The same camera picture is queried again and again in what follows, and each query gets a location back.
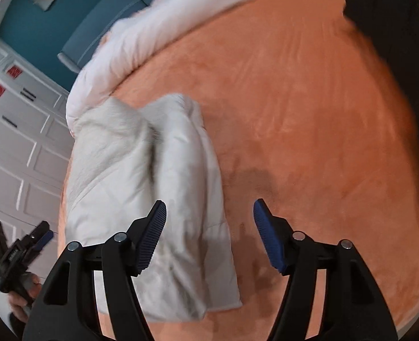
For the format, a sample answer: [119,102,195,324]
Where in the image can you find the person's left hand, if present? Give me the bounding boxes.
[7,273,42,323]

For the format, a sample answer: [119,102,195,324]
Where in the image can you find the blue upholstered headboard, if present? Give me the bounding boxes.
[58,0,153,73]

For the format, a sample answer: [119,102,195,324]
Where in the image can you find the white puffer jacket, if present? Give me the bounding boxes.
[64,94,242,323]

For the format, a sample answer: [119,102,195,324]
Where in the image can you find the pale pink duvet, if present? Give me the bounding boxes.
[66,0,249,129]

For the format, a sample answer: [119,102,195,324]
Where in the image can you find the orange plush bed cover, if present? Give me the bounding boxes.
[111,0,419,340]

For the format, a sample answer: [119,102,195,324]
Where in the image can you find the white wardrobe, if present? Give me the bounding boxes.
[0,40,74,242]

